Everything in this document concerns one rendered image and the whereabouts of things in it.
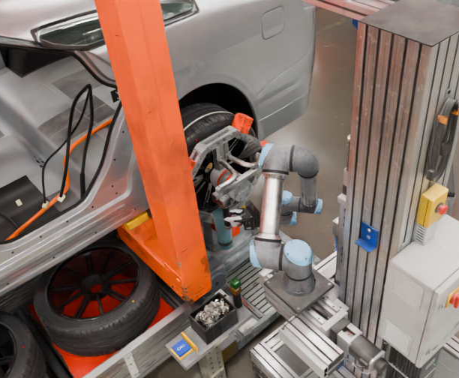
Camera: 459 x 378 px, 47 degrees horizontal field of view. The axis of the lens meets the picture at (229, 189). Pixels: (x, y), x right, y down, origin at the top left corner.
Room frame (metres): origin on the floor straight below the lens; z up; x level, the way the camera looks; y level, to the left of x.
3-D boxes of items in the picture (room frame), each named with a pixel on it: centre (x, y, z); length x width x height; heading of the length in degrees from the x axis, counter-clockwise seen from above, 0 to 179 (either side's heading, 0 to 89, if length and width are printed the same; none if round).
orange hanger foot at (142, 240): (2.03, 0.46, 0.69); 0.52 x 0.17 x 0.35; 36
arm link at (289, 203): (1.89, -0.28, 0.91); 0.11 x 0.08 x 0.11; 71
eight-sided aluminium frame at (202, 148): (2.23, 0.03, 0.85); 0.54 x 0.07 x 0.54; 126
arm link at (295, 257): (1.47, -0.25, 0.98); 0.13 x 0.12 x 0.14; 71
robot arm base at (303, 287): (1.46, -0.25, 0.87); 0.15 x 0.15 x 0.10
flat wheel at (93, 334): (1.90, 0.80, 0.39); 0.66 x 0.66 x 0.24
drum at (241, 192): (2.17, -0.01, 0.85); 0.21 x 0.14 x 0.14; 36
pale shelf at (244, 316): (1.54, 0.19, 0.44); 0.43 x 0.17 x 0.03; 126
